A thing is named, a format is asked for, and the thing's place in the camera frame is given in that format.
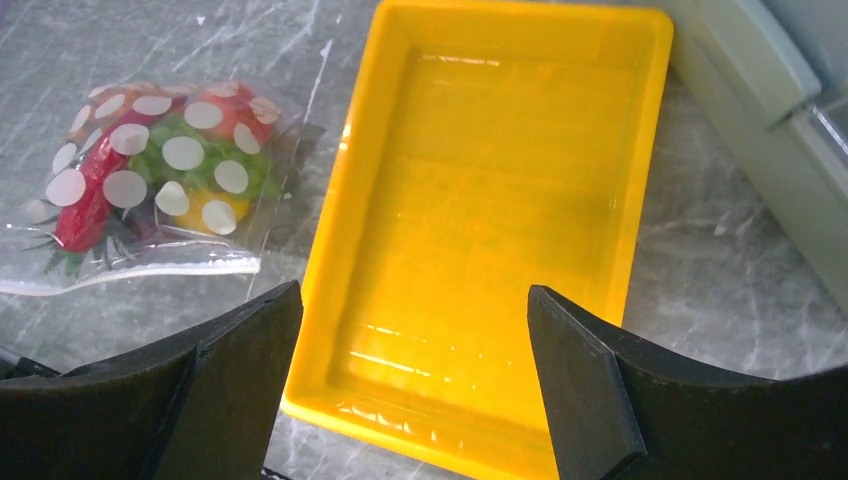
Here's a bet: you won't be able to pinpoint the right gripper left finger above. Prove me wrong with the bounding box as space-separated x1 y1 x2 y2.
1 281 303 479

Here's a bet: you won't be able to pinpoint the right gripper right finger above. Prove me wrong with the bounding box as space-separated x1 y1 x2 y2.
527 285 847 479

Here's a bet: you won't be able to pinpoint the yellow toy lemon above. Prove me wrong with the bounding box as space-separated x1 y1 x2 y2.
172 190 252 236

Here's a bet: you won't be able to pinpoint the red toy chili pepper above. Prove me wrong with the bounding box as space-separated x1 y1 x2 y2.
55 135 129 253

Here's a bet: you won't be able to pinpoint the clear zip top bag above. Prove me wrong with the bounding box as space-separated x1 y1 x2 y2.
1 80 305 296

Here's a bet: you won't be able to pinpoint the green toy grapes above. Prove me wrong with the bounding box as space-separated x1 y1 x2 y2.
128 114 282 201

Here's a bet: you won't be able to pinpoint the yellow plastic tray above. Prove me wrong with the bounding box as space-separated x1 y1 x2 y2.
282 1 673 479

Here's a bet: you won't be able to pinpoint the orange toy pineapple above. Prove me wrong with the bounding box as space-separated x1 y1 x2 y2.
25 196 142 278

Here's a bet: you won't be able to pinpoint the toy peach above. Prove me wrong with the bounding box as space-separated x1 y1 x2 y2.
196 81 281 147

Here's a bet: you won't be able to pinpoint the purple toy sweet potato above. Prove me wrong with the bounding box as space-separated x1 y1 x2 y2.
108 95 188 133

